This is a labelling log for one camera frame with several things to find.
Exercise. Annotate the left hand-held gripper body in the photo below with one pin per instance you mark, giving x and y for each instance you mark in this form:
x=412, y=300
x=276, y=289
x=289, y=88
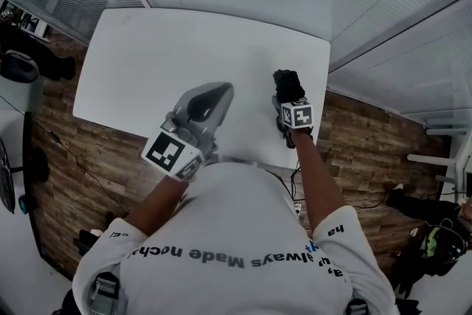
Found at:
x=191, y=129

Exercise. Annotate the person's white printed t-shirt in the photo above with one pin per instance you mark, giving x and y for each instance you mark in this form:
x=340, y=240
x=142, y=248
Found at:
x=228, y=232

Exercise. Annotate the black helmet with green visor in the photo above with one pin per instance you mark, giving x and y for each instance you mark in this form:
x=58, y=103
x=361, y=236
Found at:
x=444, y=243

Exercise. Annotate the black bag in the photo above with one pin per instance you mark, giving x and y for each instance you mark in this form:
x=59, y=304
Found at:
x=55, y=66

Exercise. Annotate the person's left forearm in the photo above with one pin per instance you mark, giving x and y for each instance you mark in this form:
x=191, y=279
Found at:
x=162, y=203

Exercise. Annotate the white table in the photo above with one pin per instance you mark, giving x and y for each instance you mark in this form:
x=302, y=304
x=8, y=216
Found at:
x=177, y=48

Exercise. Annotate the white power strip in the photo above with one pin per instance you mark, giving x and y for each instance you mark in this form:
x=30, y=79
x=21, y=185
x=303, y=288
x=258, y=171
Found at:
x=297, y=209

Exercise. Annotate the black fan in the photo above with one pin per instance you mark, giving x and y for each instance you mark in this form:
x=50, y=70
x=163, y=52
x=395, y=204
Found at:
x=5, y=177

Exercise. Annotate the cluttered desk with boxes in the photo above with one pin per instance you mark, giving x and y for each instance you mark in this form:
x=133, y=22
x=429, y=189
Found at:
x=26, y=20

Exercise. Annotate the white furniture frame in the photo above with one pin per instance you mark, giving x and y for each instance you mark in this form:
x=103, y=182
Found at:
x=446, y=144

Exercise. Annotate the black backpack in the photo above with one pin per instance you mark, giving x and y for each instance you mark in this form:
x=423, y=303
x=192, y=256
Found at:
x=416, y=206

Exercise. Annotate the person's right forearm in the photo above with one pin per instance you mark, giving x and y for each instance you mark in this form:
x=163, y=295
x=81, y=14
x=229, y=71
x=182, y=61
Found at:
x=313, y=177

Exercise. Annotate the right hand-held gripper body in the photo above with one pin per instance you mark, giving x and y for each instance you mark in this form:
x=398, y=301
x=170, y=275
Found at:
x=296, y=115

